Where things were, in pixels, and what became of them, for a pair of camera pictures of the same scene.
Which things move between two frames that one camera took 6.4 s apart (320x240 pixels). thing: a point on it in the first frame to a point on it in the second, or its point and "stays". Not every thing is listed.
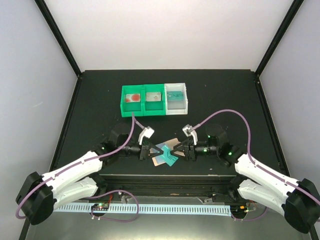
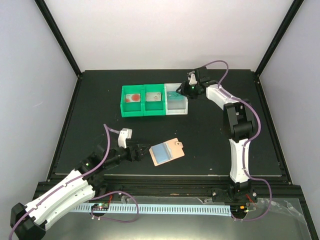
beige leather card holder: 160,159 stays
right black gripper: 189,149 to 185,90
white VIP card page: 153,96 stays
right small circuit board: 239,208 stays
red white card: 133,98 stays
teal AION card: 167,157 to 173,95
